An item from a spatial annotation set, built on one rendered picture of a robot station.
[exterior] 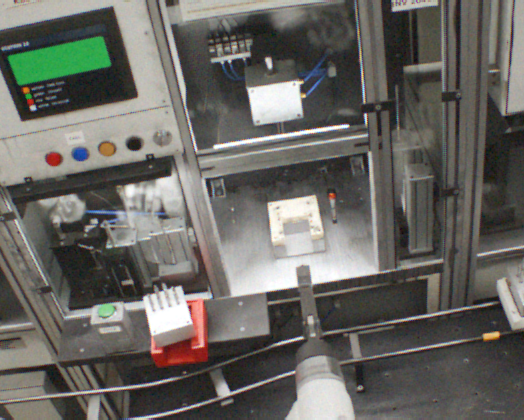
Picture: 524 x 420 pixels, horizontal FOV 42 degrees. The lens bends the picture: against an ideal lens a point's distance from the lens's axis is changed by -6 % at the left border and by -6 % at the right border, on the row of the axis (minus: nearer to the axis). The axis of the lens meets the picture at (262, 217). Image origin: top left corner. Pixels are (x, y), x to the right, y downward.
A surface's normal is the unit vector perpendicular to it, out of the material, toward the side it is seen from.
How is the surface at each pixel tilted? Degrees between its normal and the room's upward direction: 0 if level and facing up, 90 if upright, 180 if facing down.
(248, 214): 0
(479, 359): 0
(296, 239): 0
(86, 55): 90
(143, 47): 90
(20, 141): 90
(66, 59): 90
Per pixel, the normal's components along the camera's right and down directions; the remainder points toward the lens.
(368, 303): 0.07, 0.66
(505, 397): -0.15, -0.73
